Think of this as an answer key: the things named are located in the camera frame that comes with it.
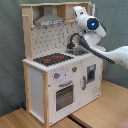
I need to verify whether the white wooden toy kitchen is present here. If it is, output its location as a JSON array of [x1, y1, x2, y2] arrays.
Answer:
[[22, 2, 102, 127]]

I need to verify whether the black toy stovetop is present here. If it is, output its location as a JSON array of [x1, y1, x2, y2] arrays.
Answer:
[[34, 53, 70, 66]]

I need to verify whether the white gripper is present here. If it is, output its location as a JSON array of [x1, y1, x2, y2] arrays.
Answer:
[[73, 6, 87, 21]]

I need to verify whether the left red stove knob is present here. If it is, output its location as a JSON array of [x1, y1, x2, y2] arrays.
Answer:
[[54, 73, 60, 79]]

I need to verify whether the red stove knob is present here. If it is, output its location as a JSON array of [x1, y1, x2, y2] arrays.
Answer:
[[54, 73, 60, 79], [72, 66, 77, 72]]

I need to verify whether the grey toy range hood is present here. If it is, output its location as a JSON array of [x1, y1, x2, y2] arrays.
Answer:
[[35, 5, 64, 27]]

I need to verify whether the toy oven door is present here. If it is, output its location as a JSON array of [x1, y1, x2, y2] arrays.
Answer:
[[56, 80, 74, 111]]

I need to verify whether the white toy microwave door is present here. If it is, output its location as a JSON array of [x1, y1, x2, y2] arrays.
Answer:
[[91, 4, 96, 16]]

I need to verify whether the grey toy sink basin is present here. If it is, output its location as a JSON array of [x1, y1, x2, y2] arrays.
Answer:
[[66, 47, 87, 56]]

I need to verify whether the right red stove knob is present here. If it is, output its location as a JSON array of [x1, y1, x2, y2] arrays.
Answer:
[[72, 66, 77, 72]]

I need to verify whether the grey toy ice dispenser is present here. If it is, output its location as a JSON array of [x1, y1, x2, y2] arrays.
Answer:
[[87, 65, 96, 83]]

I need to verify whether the grey cabinet door handle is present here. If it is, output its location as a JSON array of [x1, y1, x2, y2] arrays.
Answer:
[[82, 76, 86, 90]]

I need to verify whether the black toy faucet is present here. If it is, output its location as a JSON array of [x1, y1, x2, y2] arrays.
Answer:
[[67, 33, 81, 49]]

